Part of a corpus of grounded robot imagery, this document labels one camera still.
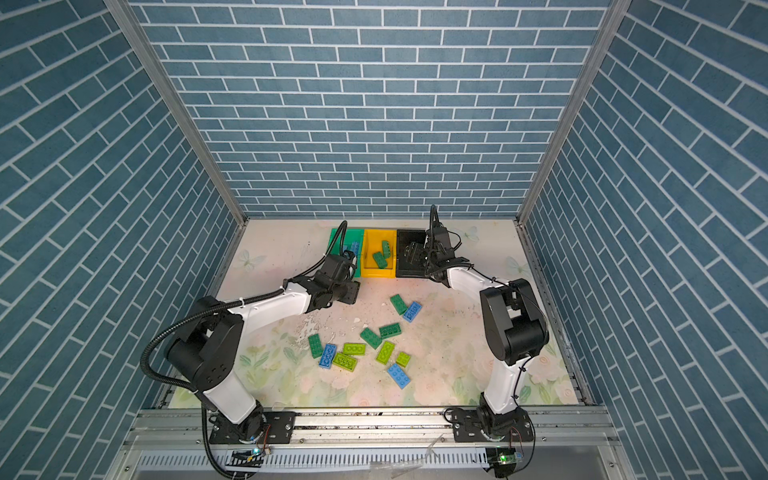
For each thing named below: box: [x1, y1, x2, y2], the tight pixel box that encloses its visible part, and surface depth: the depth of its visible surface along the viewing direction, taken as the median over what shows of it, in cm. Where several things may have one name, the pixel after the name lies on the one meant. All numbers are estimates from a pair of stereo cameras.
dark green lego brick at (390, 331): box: [379, 322, 402, 339], surface depth 91 cm
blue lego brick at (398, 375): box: [387, 363, 411, 390], surface depth 83 cm
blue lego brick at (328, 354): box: [318, 343, 337, 369], surface depth 86 cm
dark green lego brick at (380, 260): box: [372, 252, 388, 269], surface depth 108 cm
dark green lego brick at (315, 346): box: [307, 333, 324, 359], surface depth 88 cm
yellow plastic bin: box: [361, 229, 396, 278], surface depth 111 cm
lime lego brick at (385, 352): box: [376, 340, 395, 365], surface depth 88 cm
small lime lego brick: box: [395, 352, 411, 368], surface depth 86 cm
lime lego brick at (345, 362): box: [332, 353, 358, 372], surface depth 86 cm
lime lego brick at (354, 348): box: [343, 343, 367, 355], surface depth 88 cm
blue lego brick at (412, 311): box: [402, 301, 423, 323], surface depth 96 cm
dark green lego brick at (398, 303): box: [390, 294, 408, 315], surface depth 98 cm
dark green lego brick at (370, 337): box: [359, 327, 383, 350], surface depth 90 cm
